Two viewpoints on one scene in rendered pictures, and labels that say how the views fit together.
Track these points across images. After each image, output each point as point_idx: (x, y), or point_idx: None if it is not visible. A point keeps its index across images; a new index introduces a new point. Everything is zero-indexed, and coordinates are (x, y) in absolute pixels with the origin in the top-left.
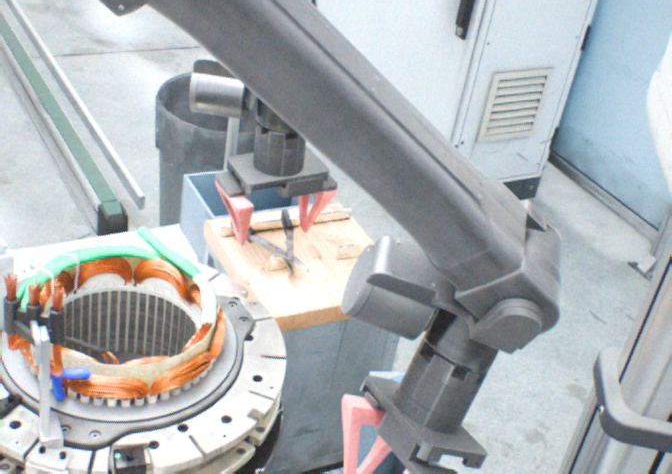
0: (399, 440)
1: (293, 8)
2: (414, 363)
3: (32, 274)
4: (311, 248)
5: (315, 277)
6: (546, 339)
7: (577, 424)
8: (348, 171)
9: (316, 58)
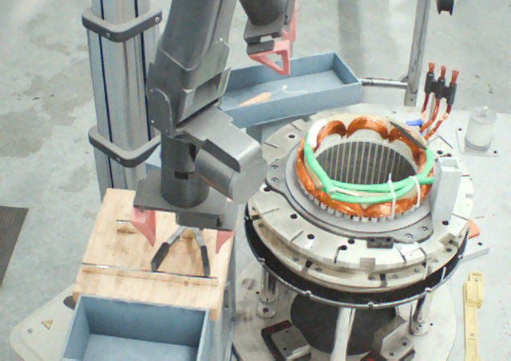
0: (291, 6)
1: None
2: None
3: (406, 247)
4: (148, 248)
5: (172, 221)
6: None
7: (129, 71)
8: None
9: None
